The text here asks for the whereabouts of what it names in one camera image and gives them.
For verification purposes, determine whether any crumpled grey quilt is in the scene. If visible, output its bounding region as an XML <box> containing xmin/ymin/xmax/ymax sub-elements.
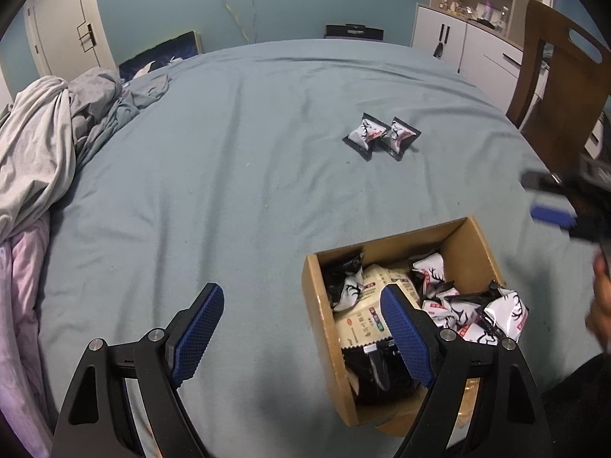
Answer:
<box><xmin>0</xmin><ymin>68</ymin><xmax>173</xmax><ymax>239</ymax></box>

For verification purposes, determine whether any black cabinet handle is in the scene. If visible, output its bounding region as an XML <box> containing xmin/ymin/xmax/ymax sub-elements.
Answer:
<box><xmin>433</xmin><ymin>24</ymin><xmax>450</xmax><ymax>57</ymax></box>

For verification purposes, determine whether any beige snack packet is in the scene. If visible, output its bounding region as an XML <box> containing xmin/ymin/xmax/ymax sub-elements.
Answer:
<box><xmin>334</xmin><ymin>296</ymin><xmax>397</xmax><ymax>348</ymax></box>
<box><xmin>360</xmin><ymin>264</ymin><xmax>421</xmax><ymax>303</ymax></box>

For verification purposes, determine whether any brown cardboard box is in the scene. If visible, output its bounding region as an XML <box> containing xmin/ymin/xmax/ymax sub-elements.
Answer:
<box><xmin>302</xmin><ymin>216</ymin><xmax>514</xmax><ymax>438</ymax></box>

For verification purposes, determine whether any pile of black white packets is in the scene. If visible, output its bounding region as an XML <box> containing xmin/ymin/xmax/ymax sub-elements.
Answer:
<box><xmin>327</xmin><ymin>250</ymin><xmax>530</xmax><ymax>344</ymax></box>

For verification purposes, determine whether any dark framed picture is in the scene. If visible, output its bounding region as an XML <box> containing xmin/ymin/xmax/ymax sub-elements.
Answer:
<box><xmin>118</xmin><ymin>30</ymin><xmax>206</xmax><ymax>82</ymax></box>

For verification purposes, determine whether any brown wooden chair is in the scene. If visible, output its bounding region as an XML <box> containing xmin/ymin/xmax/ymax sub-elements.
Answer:
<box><xmin>505</xmin><ymin>0</ymin><xmax>611</xmax><ymax>177</ymax></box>

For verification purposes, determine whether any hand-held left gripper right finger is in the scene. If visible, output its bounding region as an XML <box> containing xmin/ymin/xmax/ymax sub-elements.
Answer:
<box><xmin>379</xmin><ymin>283</ymin><xmax>554</xmax><ymax>458</ymax></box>

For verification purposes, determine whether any blue-grey bed sheet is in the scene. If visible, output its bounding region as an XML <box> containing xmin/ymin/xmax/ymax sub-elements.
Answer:
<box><xmin>36</xmin><ymin>38</ymin><xmax>611</xmax><ymax>458</ymax></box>

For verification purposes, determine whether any black bag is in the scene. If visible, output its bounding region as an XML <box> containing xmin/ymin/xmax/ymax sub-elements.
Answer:
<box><xmin>323</xmin><ymin>24</ymin><xmax>385</xmax><ymax>41</ymax></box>

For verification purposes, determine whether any pink quilt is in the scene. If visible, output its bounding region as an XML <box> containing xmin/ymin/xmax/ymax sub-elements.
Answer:
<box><xmin>0</xmin><ymin>210</ymin><xmax>53</xmax><ymax>458</ymax></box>

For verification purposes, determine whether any large black foil packet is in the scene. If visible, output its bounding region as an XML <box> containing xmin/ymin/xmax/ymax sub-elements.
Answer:
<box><xmin>344</xmin><ymin>341</ymin><xmax>430</xmax><ymax>404</ymax></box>

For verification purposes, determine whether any yellow cable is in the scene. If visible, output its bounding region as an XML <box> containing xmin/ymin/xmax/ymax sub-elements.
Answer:
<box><xmin>215</xmin><ymin>0</ymin><xmax>251</xmax><ymax>44</ymax></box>

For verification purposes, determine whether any row of small bottles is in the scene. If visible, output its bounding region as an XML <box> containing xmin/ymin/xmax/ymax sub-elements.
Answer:
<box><xmin>441</xmin><ymin>0</ymin><xmax>514</xmax><ymax>29</ymax></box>

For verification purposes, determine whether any white deer print packet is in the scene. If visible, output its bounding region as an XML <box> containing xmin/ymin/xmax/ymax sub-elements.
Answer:
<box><xmin>343</xmin><ymin>113</ymin><xmax>390</xmax><ymax>160</ymax></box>
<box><xmin>379</xmin><ymin>116</ymin><xmax>422</xmax><ymax>160</ymax></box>

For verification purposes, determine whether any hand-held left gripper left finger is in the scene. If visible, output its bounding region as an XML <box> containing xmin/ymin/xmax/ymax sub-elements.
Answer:
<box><xmin>50</xmin><ymin>282</ymin><xmax>226</xmax><ymax>458</ymax></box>

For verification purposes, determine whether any person's dark clothing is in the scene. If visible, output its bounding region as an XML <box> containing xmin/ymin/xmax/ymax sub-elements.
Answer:
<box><xmin>541</xmin><ymin>350</ymin><xmax>611</xmax><ymax>458</ymax></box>

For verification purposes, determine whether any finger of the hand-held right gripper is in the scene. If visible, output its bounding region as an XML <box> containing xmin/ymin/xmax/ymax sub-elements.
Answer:
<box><xmin>531</xmin><ymin>205</ymin><xmax>580</xmax><ymax>230</ymax></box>
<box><xmin>520</xmin><ymin>170</ymin><xmax>580</xmax><ymax>201</ymax></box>

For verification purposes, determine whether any metal door handle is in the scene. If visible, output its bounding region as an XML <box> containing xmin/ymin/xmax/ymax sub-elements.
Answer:
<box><xmin>76</xmin><ymin>24</ymin><xmax>96</xmax><ymax>53</ymax></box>

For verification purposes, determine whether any white cabinet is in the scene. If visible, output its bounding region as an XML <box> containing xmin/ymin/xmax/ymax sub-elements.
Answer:
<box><xmin>411</xmin><ymin>2</ymin><xmax>550</xmax><ymax>110</ymax></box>

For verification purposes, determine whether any white door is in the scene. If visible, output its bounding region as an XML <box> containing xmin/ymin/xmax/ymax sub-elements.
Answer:
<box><xmin>24</xmin><ymin>0</ymin><xmax>120</xmax><ymax>74</ymax></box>

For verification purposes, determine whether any person's right hand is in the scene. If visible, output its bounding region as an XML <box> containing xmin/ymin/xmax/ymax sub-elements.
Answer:
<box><xmin>586</xmin><ymin>253</ymin><xmax>611</xmax><ymax>339</ymax></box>

